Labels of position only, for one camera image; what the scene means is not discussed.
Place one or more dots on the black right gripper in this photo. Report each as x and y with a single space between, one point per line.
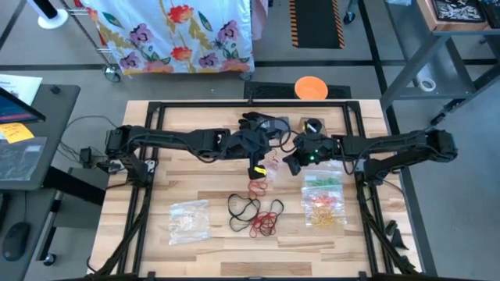
312 146

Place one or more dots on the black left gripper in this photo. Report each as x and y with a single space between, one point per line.
252 144

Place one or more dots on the red rubber band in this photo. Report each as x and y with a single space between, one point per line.
267 228
258 189
274 155
258 230
272 164

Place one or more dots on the green rubber band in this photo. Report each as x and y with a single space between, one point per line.
320 182
332 180
326 183

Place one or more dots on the long orange rubber band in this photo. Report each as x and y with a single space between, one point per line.
322 201

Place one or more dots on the small looped orange rubber band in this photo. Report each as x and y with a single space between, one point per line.
330 200

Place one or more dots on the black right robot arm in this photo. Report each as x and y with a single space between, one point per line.
390 148

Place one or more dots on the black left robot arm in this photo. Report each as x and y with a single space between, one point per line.
176 140

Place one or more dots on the black rubber floor mat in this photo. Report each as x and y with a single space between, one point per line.
269 91

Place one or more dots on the black tape roll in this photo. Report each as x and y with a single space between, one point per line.
313 125

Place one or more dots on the brown cardboard box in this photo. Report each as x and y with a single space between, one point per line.
301 125

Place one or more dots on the grey work glove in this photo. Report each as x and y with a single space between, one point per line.
254 117

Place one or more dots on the orange round disc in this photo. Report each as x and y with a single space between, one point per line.
311 87

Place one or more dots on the spare black gripper finger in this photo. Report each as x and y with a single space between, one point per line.
399 241
391 227
406 263

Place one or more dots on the black hazard-striped floor mat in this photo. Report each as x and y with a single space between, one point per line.
316 23

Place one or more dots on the white tape roll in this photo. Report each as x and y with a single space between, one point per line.
418 84

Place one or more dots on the pale pink cloth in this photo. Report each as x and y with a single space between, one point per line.
259 19

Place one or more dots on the person's foot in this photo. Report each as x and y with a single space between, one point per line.
348 18

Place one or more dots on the white floral cloth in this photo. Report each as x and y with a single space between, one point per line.
172 35

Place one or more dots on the grey metal table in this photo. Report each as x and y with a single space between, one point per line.
422 58

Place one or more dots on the metal garment rack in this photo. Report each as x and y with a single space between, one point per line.
112 74

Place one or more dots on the black desk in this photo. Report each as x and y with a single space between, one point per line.
58 117

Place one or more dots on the black tray with white parts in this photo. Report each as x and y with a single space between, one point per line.
457 11

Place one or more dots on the white round pole base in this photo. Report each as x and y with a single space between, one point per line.
52 21

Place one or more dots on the white paper sheet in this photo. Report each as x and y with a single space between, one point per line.
23 87

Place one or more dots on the grey rolling desk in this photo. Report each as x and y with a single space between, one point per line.
23 203

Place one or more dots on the yellow sticky note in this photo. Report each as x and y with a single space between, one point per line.
15 132

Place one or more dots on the dark computer monitor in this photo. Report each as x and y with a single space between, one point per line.
15 109

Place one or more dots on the black computer mouse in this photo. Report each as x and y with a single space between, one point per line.
15 240

